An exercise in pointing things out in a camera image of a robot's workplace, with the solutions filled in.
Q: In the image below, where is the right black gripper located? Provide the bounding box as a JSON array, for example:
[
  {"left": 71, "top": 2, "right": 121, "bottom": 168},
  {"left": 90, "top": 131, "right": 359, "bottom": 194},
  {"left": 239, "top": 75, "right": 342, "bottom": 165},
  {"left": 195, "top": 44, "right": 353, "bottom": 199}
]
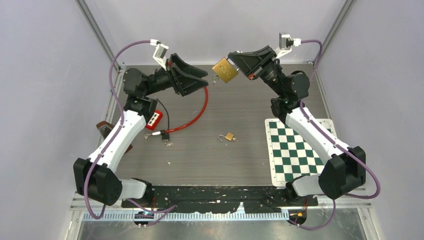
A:
[{"left": 227, "top": 45, "right": 286, "bottom": 98}]

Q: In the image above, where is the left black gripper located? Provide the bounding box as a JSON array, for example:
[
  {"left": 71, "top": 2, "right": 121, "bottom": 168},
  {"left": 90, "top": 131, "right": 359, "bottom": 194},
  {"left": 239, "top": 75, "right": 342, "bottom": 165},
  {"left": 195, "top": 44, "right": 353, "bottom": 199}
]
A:
[{"left": 145, "top": 54, "right": 209, "bottom": 97}]

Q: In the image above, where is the large brass padlock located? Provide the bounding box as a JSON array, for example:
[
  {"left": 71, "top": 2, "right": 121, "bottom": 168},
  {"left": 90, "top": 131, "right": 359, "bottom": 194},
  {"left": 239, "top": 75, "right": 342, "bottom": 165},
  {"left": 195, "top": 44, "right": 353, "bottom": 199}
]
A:
[{"left": 212, "top": 57, "right": 238, "bottom": 85}]

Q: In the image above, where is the black cable padlock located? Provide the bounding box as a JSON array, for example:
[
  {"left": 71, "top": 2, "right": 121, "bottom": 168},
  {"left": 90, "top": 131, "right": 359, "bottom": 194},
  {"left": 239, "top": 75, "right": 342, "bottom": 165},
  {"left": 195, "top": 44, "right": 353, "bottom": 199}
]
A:
[{"left": 155, "top": 97, "right": 173, "bottom": 147}]

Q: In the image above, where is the small brass padlock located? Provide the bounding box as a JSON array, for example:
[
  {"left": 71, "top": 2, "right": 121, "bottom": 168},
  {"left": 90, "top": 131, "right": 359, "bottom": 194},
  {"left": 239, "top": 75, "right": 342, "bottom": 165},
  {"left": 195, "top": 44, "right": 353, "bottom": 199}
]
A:
[{"left": 217, "top": 132, "right": 238, "bottom": 142}]

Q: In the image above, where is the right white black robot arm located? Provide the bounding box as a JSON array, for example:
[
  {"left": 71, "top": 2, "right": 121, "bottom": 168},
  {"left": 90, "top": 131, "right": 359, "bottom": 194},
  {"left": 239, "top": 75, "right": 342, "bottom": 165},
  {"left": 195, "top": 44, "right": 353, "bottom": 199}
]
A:
[{"left": 227, "top": 45, "right": 366, "bottom": 205}]

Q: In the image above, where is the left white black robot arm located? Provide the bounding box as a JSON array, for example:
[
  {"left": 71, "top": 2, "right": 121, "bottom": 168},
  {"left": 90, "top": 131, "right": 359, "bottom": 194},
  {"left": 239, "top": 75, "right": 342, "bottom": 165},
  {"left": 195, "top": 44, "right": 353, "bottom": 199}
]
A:
[{"left": 73, "top": 53, "right": 209, "bottom": 207}]

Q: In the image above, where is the red combination lock box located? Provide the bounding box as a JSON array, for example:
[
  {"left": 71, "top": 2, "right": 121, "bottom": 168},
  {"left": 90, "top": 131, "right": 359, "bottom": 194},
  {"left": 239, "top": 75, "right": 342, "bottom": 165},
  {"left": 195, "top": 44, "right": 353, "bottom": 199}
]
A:
[{"left": 145, "top": 110, "right": 163, "bottom": 131}]

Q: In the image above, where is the brown wooden metronome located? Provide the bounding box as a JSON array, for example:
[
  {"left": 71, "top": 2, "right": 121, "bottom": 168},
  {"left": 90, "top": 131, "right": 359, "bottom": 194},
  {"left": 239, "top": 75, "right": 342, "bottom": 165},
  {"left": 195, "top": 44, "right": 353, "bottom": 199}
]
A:
[{"left": 96, "top": 120, "right": 115, "bottom": 143}]

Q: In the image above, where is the green white checkered mat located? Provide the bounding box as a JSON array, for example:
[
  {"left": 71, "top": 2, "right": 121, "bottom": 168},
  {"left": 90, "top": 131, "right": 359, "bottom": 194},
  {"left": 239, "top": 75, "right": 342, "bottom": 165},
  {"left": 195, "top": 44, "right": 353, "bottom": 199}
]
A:
[{"left": 264, "top": 118, "right": 325, "bottom": 187}]

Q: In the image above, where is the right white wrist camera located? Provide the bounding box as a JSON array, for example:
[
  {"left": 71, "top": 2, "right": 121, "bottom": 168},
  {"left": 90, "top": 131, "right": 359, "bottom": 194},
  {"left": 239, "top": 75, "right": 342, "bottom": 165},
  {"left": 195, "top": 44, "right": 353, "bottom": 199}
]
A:
[{"left": 274, "top": 32, "right": 302, "bottom": 59}]

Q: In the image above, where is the red cable lock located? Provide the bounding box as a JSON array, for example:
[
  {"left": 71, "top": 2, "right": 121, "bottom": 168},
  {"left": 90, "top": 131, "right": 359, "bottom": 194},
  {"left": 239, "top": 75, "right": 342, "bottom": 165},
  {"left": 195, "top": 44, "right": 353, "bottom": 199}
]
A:
[{"left": 144, "top": 87, "right": 209, "bottom": 140}]

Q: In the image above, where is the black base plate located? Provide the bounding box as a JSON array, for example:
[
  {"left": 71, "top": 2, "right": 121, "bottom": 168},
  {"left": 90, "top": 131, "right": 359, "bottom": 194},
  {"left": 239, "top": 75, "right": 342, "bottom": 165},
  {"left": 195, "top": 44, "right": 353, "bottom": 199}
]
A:
[{"left": 121, "top": 185, "right": 318, "bottom": 214}]

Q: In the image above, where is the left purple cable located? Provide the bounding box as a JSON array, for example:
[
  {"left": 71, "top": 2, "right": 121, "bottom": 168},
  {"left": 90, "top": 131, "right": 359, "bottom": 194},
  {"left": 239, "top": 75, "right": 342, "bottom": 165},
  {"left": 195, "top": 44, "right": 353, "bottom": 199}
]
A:
[{"left": 83, "top": 39, "right": 178, "bottom": 227}]

